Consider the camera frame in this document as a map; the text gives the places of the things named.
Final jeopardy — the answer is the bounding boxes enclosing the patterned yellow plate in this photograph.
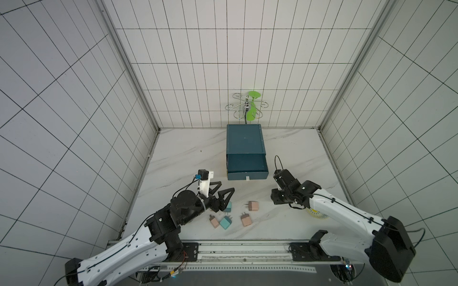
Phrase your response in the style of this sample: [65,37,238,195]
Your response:
[307,209,328,219]

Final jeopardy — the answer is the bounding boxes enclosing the metal base rail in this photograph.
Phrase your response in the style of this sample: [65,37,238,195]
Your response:
[136,240,358,274]

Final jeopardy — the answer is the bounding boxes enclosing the green leaf ornament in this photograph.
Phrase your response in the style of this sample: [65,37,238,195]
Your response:
[245,91,261,123]

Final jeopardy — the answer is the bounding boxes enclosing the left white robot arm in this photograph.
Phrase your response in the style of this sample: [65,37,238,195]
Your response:
[64,182,235,286]

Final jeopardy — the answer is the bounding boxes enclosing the teal drawer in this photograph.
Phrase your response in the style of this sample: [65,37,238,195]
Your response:
[227,154,269,181]

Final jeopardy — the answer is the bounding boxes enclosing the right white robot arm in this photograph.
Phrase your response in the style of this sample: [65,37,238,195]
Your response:
[271,169,416,283]

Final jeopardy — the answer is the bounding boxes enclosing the teal plug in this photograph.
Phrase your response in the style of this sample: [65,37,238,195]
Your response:
[224,201,232,213]
[219,214,233,230]

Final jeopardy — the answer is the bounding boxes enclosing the silver cup tree stand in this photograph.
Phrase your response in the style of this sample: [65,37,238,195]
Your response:
[225,91,269,124]

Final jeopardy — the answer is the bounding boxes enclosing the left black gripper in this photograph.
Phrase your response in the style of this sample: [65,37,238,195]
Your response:
[180,182,235,225]

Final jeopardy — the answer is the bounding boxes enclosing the teal drawer cabinet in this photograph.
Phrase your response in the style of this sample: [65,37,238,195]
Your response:
[226,124,267,166]

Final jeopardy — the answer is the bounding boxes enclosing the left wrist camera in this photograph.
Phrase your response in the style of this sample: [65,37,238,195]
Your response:
[195,169,214,198]

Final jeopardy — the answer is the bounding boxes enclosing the pink plug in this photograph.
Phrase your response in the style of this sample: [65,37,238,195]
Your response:
[246,201,260,212]
[209,215,219,228]
[240,213,252,227]

